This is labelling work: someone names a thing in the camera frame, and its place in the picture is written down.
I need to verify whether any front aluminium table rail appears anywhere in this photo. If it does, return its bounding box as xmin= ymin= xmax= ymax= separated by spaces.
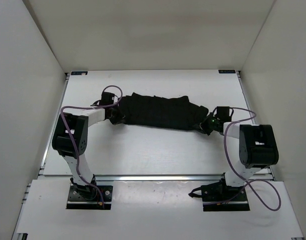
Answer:
xmin=37 ymin=172 xmax=273 ymax=182

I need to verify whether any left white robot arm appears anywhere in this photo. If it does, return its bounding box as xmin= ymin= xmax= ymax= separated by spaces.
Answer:
xmin=51 ymin=91 xmax=123 ymax=206

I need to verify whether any left corner label sticker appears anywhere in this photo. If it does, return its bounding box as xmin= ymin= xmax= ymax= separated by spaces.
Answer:
xmin=70 ymin=71 xmax=88 ymax=76

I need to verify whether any right corner label sticker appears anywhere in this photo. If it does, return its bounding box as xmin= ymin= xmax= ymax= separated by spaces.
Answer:
xmin=218 ymin=69 xmax=236 ymax=74

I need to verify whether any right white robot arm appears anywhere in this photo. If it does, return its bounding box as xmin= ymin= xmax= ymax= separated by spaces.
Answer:
xmin=199 ymin=106 xmax=279 ymax=200

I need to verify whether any corner label sticker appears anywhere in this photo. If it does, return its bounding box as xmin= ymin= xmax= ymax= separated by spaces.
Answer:
xmin=218 ymin=69 xmax=236 ymax=74
xmin=70 ymin=71 xmax=88 ymax=76

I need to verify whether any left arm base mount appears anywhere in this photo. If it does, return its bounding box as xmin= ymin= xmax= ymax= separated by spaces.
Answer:
xmin=66 ymin=184 xmax=113 ymax=210

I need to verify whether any black pleated skirt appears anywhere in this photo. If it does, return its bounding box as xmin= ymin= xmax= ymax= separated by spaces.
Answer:
xmin=118 ymin=93 xmax=209 ymax=131

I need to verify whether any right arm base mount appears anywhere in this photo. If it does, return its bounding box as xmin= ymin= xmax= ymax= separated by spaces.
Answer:
xmin=188 ymin=179 xmax=250 ymax=212

